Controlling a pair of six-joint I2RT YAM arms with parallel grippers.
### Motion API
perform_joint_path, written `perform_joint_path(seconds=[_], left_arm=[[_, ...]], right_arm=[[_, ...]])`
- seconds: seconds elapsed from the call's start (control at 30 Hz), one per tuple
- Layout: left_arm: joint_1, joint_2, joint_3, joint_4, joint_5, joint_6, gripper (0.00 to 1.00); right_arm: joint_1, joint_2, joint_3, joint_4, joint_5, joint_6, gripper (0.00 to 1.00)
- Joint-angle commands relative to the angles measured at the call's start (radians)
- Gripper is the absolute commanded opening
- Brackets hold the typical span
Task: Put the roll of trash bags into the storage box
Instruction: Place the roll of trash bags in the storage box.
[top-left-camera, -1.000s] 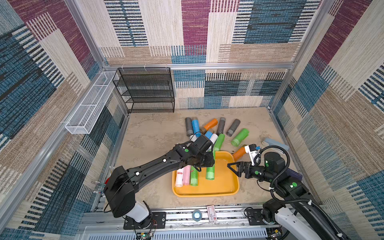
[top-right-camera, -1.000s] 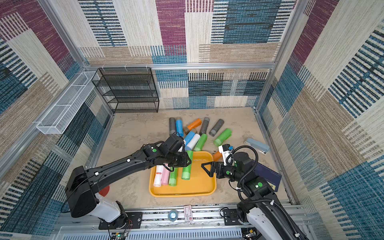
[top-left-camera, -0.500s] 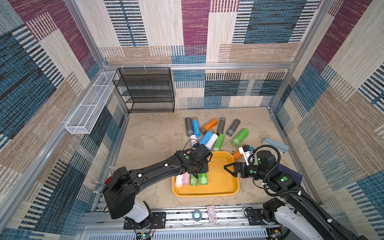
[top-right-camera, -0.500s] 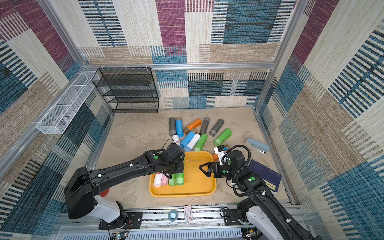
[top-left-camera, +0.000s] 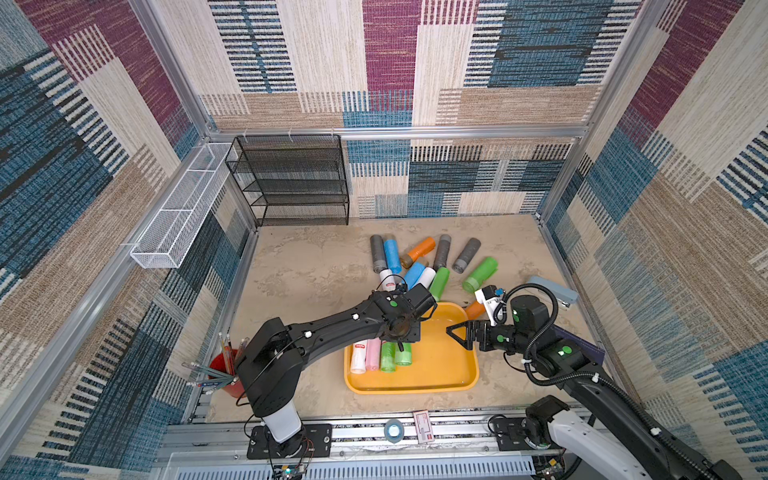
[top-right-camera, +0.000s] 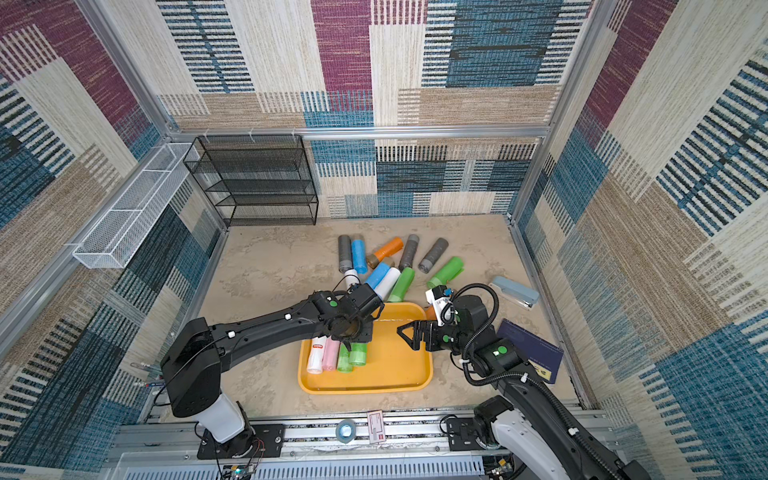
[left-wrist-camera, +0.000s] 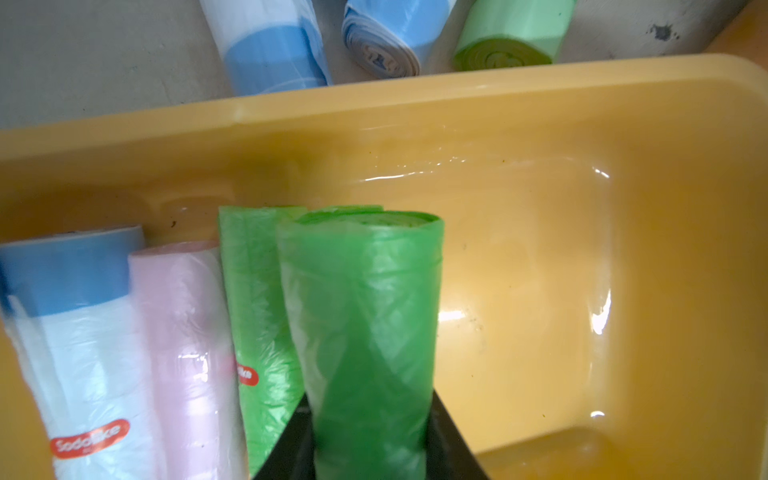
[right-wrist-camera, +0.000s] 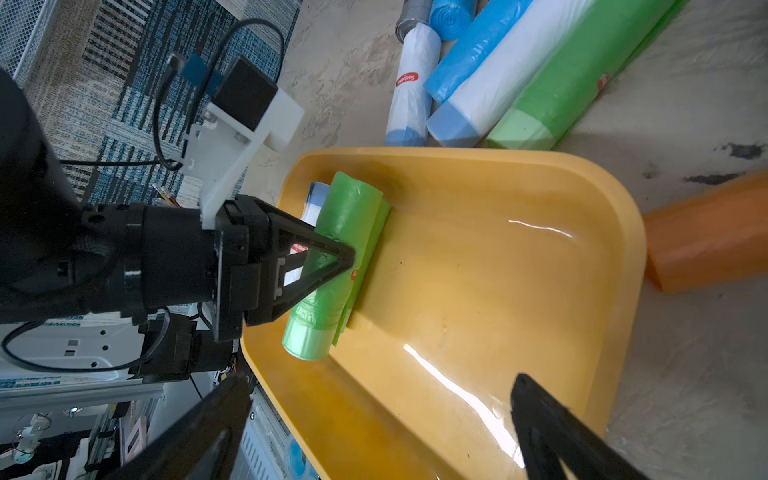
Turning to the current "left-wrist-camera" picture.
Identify yellow plastic storage tray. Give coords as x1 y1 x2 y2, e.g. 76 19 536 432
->
1 54 767 479

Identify white labelled trash bag roll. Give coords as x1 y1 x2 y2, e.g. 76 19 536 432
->
200 0 333 96

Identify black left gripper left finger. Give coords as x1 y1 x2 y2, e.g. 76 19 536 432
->
253 395 315 480

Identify small orange roll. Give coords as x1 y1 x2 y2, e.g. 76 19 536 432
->
704 0 767 62

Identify pink trash bag roll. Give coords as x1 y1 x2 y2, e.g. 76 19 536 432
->
129 241 248 479

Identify short green trash bag roll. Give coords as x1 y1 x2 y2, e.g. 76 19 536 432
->
277 209 445 479

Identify green roll beside white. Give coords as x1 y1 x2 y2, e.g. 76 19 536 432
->
453 0 577 71

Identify light blue trash bag roll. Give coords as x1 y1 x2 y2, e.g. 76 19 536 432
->
341 0 455 79

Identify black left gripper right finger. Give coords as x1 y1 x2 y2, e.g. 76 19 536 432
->
427 391 489 480

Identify white blue trash bag roll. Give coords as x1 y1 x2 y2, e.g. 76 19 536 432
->
1 226 165 479

